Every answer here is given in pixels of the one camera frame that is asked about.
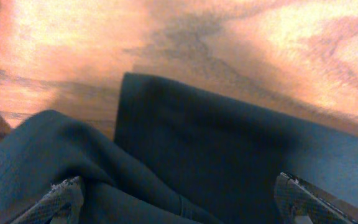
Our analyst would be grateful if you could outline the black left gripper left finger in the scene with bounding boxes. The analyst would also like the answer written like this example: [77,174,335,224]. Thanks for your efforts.
[11,176,85,224]

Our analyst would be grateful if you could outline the black leggings with red waistband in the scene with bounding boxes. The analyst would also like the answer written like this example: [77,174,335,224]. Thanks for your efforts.
[0,73,358,223]

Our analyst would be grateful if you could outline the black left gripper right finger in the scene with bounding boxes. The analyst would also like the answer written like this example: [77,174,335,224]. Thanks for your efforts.
[274,172,358,224]

